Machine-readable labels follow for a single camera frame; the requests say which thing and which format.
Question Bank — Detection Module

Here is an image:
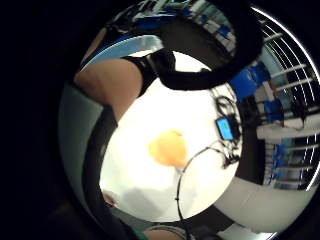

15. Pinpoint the black cable bundle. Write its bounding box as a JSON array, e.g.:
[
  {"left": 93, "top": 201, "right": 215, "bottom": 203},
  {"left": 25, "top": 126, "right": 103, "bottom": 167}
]
[{"left": 210, "top": 87, "right": 243, "bottom": 168}]

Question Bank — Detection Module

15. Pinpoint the the person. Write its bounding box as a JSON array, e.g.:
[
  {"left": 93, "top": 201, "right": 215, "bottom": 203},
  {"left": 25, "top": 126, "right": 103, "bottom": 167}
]
[{"left": 58, "top": 81, "right": 188, "bottom": 240}]

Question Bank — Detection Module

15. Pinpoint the white railing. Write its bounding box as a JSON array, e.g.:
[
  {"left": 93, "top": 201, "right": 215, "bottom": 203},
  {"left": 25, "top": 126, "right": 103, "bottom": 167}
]
[{"left": 251, "top": 6, "right": 320, "bottom": 113}]

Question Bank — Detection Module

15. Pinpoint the phone with blue screen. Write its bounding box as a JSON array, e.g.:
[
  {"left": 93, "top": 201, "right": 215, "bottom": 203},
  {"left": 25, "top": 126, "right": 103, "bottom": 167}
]
[{"left": 215, "top": 116, "right": 235, "bottom": 141}]

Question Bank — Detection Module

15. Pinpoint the thin black cable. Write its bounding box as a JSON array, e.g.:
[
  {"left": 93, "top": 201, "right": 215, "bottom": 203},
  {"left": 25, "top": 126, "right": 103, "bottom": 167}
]
[{"left": 174, "top": 139, "right": 225, "bottom": 240}]

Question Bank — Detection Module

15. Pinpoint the orange soft toy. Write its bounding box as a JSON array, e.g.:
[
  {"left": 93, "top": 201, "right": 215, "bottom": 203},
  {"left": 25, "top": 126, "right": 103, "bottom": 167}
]
[{"left": 147, "top": 129, "right": 189, "bottom": 169}]

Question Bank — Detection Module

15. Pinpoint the white bench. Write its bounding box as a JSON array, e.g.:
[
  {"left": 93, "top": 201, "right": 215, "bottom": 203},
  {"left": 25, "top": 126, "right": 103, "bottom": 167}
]
[{"left": 255, "top": 113, "right": 320, "bottom": 142}]

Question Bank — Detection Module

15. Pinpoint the black strap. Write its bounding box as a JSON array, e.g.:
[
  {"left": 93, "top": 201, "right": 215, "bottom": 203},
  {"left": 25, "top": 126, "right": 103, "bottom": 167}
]
[{"left": 81, "top": 104, "right": 141, "bottom": 240}]

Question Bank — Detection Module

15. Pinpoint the blue chair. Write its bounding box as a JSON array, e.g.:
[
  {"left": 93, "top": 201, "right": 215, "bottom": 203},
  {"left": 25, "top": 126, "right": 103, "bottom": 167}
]
[
  {"left": 229, "top": 68, "right": 259, "bottom": 102},
  {"left": 249, "top": 60, "right": 273, "bottom": 84},
  {"left": 264, "top": 99, "right": 285, "bottom": 123}
]

